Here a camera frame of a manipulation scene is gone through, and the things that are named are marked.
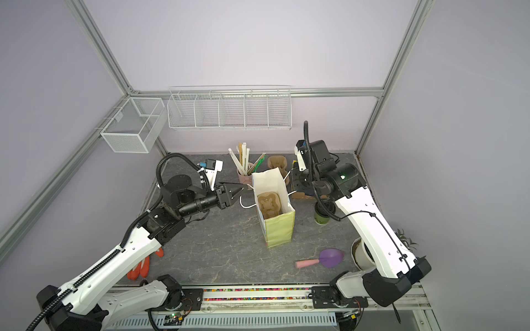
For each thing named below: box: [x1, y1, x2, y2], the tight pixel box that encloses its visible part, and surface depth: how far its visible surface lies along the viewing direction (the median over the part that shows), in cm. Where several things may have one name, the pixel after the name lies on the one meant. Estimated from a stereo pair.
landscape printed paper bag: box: [251, 166, 296, 249], surface depth 79 cm
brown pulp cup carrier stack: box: [267, 155, 290, 185], surface depth 114 cm
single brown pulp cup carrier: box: [256, 191, 283, 220], surface depth 93 cm
